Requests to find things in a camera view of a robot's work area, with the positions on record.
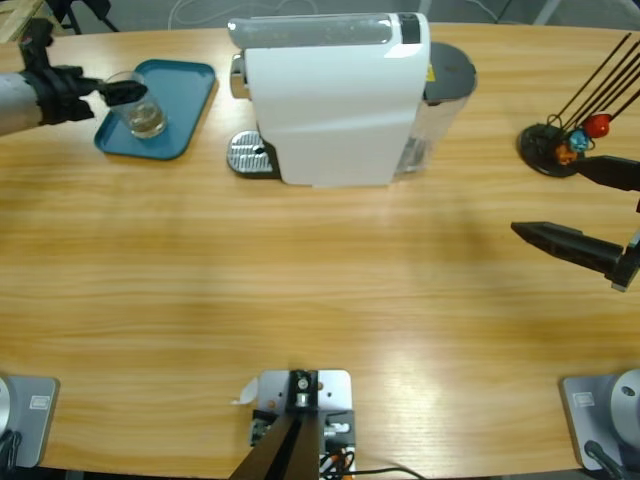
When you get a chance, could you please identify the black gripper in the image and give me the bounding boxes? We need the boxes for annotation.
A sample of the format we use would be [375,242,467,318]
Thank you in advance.
[33,64,149,126]
[510,154,640,294]

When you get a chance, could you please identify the clear glass cup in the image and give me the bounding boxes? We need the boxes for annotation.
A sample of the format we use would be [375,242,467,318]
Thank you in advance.
[104,70,169,140]

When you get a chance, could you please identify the white capsule coffee machine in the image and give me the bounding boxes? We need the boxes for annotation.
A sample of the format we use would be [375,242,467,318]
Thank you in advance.
[227,12,432,190]

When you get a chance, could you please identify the red coffee capsule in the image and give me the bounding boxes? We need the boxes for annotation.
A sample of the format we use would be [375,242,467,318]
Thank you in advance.
[583,113,611,139]

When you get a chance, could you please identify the teal plastic tray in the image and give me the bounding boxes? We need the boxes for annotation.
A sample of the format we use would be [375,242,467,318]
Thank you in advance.
[93,58,220,162]

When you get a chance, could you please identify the black capsule holder with rods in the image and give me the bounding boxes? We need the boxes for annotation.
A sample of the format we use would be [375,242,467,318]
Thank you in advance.
[517,32,640,179]

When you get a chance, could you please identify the black chair legs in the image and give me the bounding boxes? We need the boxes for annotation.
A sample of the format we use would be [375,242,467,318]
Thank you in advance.
[52,0,121,34]

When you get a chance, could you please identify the clear water tank dark lid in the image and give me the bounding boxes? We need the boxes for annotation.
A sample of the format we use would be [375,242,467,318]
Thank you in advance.
[394,42,479,176]

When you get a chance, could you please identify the grey metal leg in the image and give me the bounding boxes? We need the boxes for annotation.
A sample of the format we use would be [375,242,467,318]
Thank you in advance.
[534,0,562,25]

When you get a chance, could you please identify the white paper tag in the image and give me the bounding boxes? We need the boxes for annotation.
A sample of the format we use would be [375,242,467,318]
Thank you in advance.
[230,377,260,406]

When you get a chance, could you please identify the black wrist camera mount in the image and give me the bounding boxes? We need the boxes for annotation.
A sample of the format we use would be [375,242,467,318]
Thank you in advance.
[18,18,55,74]

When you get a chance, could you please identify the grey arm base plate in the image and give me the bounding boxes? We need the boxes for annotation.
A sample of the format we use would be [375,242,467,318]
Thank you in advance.
[558,368,640,471]
[0,375,61,470]

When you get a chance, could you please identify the black base cable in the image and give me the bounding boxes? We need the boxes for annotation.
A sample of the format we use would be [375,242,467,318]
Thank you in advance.
[0,430,24,471]
[583,439,627,480]

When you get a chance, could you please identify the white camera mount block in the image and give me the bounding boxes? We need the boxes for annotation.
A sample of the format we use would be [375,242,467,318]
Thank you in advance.
[249,368,357,474]

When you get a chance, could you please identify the thin black cable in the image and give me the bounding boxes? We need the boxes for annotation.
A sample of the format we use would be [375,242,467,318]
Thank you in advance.
[349,466,426,480]

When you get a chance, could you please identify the orange wires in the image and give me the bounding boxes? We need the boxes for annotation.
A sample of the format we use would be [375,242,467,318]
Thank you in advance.
[319,447,357,474]

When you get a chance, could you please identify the dark camera post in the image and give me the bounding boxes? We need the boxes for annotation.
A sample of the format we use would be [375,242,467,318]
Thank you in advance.
[234,369,321,480]

